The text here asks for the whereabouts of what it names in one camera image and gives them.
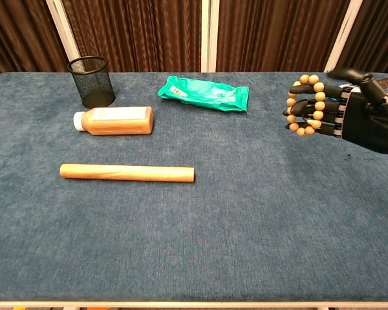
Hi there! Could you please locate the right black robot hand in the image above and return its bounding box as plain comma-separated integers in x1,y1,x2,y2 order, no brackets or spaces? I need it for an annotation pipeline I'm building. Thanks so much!
282,67,388,154

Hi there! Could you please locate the wooden bead bracelet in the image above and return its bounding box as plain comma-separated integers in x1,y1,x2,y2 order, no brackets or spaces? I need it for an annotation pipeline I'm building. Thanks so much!
286,74,327,136

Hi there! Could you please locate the brown pleated curtain panel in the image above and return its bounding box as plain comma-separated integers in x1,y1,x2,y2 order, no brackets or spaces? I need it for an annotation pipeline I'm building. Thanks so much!
334,0,388,77
215,0,352,73
0,0,70,81
60,0,202,73

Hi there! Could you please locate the green plastic packet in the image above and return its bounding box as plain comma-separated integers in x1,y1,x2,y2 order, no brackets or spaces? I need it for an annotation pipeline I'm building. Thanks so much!
156,75,250,113

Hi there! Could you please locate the blue felt table cover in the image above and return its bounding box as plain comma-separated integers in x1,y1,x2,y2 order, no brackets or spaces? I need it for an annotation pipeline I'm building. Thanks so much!
0,71,388,303

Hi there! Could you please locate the wooden rolling pin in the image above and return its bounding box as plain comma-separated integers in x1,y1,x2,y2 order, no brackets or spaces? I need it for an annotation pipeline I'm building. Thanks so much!
59,163,195,183

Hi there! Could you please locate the orange bottle white cap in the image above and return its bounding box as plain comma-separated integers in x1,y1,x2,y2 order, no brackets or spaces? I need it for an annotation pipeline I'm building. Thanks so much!
72,105,154,136

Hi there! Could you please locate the black mesh pen cup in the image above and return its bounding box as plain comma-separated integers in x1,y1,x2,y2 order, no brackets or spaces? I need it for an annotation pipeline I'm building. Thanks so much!
67,56,116,109

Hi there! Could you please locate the white screen frame post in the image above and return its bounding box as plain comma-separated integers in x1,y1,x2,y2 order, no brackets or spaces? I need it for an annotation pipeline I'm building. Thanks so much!
45,0,81,72
200,0,220,73
323,0,365,73

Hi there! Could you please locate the white table frame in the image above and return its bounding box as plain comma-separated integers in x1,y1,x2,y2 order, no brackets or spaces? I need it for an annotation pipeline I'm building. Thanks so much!
0,300,388,310

